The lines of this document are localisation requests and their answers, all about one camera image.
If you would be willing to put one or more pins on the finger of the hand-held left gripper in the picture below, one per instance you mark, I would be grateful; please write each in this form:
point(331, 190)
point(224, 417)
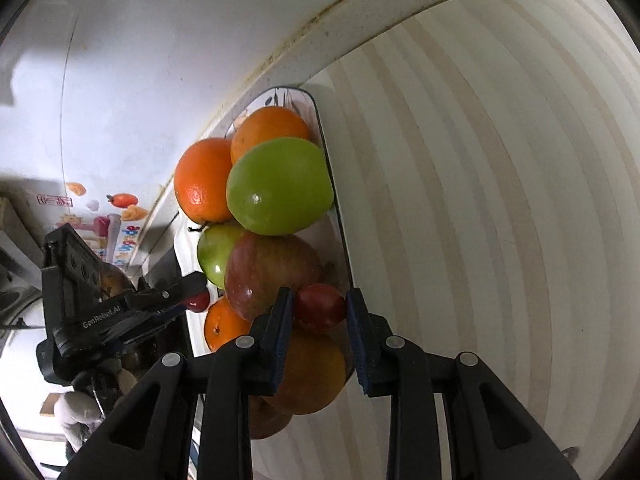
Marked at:
point(170, 292)

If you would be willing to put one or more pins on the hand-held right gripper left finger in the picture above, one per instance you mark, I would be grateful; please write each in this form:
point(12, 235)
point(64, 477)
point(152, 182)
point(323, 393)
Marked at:
point(280, 340)

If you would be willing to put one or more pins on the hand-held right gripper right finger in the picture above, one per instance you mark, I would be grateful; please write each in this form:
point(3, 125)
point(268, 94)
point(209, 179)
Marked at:
point(357, 345)

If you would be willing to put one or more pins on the small red fruit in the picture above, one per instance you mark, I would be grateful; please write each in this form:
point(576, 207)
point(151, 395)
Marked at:
point(197, 302)
point(320, 307)

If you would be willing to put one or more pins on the dark orange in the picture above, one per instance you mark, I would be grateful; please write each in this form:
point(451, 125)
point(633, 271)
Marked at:
point(310, 375)

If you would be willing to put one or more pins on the small green apple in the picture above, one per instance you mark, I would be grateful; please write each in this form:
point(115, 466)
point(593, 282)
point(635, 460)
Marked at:
point(215, 255)

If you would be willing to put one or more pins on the bright orange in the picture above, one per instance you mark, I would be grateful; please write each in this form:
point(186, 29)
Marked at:
point(222, 327)

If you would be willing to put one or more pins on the red and green apple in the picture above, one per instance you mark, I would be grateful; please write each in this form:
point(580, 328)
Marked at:
point(265, 270)

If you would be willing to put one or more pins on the large green apple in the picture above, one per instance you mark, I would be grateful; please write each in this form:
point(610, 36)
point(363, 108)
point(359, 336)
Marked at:
point(280, 185)

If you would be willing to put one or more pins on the white printed tray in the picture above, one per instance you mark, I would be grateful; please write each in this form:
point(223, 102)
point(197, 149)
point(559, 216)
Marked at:
point(282, 96)

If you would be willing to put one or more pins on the person's left hand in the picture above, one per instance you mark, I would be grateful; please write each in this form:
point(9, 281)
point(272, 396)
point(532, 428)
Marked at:
point(75, 410)

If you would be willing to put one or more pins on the brown object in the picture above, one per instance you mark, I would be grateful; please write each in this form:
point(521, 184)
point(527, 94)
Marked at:
point(117, 282)

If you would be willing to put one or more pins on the brownish pear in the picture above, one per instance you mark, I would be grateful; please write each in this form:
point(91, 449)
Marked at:
point(267, 420)

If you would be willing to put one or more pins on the striped cat print mat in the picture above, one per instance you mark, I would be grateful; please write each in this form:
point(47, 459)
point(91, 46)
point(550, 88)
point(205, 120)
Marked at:
point(475, 210)

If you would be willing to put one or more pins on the fruit wall sticker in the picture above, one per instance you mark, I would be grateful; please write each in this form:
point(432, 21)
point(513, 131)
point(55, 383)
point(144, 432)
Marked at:
point(112, 225)

